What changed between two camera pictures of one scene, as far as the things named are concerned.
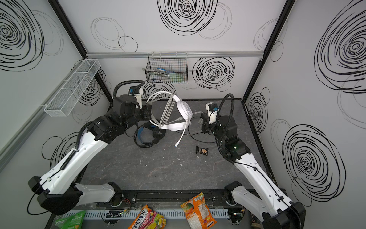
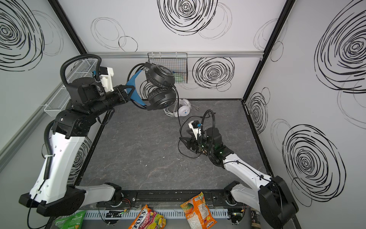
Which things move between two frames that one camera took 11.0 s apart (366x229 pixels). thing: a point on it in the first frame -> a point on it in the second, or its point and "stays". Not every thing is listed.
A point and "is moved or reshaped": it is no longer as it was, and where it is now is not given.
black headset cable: (196, 139) is moved or reshaped
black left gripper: (147, 113) -> (124, 93)
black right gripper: (206, 121) -> (193, 143)
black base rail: (170, 199) stays
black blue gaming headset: (158, 134) -> (160, 79)
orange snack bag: (198, 214) stays
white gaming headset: (169, 112) is moved or reshaped
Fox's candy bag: (148, 219) stays
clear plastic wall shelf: (64, 101) stays
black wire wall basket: (167, 67) stays
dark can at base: (256, 223) stays
